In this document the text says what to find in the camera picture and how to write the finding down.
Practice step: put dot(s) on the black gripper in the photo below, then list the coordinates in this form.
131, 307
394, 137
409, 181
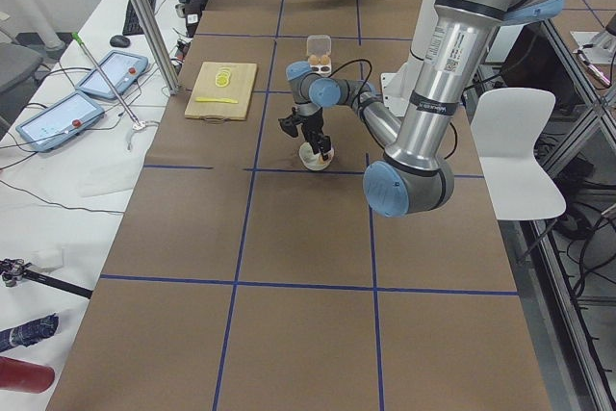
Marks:
312, 123

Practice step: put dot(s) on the white small bowl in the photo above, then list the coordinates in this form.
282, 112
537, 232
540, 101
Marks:
309, 160

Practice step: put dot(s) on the clear plastic egg box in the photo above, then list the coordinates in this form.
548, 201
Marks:
319, 45

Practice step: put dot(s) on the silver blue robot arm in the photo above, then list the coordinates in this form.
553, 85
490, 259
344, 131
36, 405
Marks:
411, 177

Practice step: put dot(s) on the black device box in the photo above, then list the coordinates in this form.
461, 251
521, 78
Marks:
191, 12

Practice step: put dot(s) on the wooden cutting board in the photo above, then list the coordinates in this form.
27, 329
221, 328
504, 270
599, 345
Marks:
240, 88

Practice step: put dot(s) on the yellow plastic knife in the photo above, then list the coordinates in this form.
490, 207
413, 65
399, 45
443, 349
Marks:
220, 100

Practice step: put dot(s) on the white plastic chair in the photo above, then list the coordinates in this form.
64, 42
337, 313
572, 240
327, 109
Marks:
506, 125

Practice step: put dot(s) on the far blue teach pendant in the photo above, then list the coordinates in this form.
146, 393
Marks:
122, 68

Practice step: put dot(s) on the blue teach pendant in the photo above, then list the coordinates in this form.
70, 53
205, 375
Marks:
60, 122
122, 68

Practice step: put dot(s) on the black computer mouse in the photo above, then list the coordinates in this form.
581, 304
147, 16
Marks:
120, 41

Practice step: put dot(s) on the near blue teach pendant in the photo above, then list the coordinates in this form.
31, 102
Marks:
60, 122

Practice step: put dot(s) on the metal rod green tip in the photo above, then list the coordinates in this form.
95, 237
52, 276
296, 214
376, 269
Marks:
138, 124

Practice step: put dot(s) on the black tripod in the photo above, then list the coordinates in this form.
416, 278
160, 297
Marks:
15, 270

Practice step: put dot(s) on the folded dark blue umbrella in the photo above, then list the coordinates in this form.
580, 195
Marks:
29, 333

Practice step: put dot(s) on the red cylinder bottle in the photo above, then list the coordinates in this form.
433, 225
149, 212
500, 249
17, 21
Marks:
25, 377

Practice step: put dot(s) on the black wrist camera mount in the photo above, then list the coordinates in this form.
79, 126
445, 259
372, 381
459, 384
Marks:
290, 123

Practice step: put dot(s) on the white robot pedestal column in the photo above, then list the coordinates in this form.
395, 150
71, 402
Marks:
397, 87

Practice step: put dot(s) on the aluminium frame post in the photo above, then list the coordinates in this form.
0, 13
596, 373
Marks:
156, 44

